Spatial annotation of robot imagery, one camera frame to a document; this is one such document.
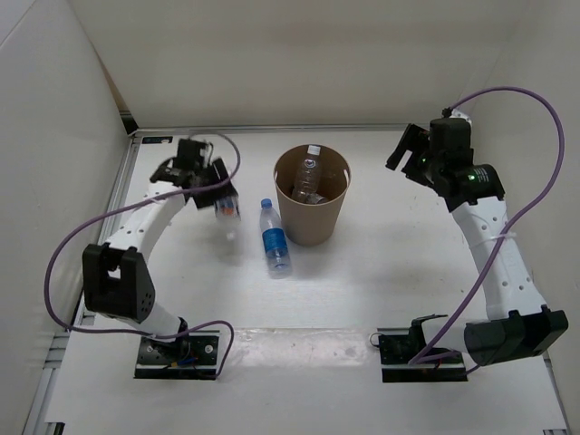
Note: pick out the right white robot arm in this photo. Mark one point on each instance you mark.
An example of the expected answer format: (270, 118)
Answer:
(519, 323)

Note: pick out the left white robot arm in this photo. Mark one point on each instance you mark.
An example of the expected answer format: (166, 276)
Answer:
(116, 281)

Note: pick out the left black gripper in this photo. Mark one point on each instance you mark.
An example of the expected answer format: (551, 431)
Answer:
(207, 200)

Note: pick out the black label small bottle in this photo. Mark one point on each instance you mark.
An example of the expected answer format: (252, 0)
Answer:
(317, 199)

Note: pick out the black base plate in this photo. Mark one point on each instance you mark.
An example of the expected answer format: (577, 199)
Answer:
(397, 346)
(194, 357)

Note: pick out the brown paper bin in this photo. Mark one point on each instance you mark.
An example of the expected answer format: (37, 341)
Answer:
(312, 222)

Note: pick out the blue label water bottle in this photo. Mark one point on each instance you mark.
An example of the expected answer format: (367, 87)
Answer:
(274, 241)

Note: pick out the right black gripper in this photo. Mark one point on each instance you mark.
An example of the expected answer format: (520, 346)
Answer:
(414, 139)

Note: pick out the left blue rail label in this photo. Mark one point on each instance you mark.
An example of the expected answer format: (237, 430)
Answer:
(157, 140)

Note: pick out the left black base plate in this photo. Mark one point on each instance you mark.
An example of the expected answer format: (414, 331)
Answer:
(194, 357)

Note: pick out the clear white cap bottle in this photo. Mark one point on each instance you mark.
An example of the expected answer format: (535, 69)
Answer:
(308, 175)

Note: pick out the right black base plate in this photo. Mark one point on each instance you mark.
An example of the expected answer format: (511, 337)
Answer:
(397, 346)

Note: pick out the bottle with orange label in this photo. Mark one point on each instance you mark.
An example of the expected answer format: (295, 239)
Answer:
(227, 214)

